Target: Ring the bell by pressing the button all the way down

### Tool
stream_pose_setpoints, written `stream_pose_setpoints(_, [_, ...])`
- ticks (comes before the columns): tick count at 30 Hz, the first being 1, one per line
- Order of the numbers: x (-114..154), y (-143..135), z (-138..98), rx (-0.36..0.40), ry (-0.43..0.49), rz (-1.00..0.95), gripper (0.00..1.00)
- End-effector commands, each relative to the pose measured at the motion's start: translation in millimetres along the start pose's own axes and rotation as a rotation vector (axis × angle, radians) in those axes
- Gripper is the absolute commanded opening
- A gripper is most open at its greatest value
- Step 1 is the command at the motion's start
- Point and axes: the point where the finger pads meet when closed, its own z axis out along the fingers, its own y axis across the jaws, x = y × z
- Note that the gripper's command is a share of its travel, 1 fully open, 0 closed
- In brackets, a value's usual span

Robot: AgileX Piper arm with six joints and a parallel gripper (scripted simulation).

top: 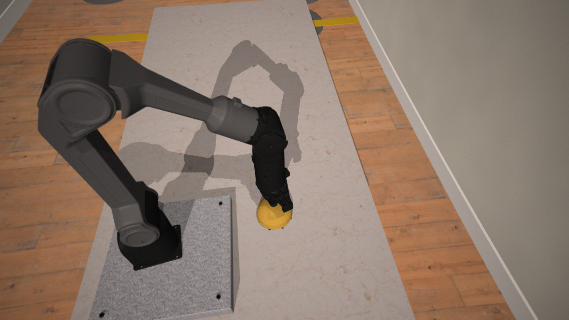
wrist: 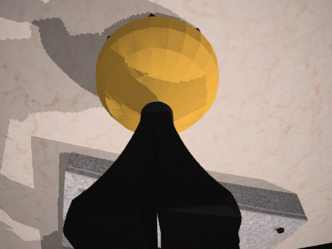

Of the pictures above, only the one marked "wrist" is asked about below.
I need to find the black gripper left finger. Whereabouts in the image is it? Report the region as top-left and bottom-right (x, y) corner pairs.
(63, 111), (159, 249)

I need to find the golden bell dome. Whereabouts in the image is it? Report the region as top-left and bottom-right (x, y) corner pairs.
(95, 13), (219, 133)

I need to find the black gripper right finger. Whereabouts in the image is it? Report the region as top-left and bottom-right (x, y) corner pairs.
(156, 111), (241, 249)

